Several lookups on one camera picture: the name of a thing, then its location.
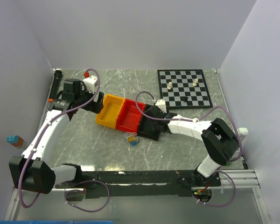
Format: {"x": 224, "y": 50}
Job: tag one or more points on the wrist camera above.
{"x": 91, "y": 82}
{"x": 161, "y": 104}

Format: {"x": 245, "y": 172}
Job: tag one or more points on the white chess piece right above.
{"x": 195, "y": 82}

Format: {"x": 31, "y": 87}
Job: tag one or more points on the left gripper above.
{"x": 95, "y": 107}

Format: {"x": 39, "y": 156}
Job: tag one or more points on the grey white stand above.
{"x": 243, "y": 135}

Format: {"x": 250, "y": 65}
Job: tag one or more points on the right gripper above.
{"x": 153, "y": 123}

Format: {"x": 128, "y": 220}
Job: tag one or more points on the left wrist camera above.
{"x": 91, "y": 82}

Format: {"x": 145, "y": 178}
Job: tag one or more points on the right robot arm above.
{"x": 220, "y": 140}

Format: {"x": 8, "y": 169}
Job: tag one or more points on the black plastic bin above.
{"x": 148, "y": 127}

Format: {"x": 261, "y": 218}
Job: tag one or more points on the chessboard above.
{"x": 182, "y": 86}

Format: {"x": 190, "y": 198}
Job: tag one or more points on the black chess piece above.
{"x": 184, "y": 99}

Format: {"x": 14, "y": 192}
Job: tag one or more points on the red plastic bin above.
{"x": 129, "y": 117}

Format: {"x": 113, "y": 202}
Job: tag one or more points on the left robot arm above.
{"x": 31, "y": 171}

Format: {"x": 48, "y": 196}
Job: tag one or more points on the yellow plastic bin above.
{"x": 110, "y": 112}

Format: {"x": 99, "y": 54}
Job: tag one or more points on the white chess piece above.
{"x": 195, "y": 82}
{"x": 169, "y": 86}

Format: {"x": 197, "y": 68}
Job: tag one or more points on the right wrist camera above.
{"x": 161, "y": 104}

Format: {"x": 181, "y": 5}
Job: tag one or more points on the black marker orange cap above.
{"x": 55, "y": 85}

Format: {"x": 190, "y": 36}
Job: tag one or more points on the white chess piece left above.
{"x": 169, "y": 86}

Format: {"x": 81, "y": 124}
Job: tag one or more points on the blue brown toy block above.
{"x": 16, "y": 141}

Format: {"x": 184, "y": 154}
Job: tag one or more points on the aluminium rail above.
{"x": 242, "y": 178}

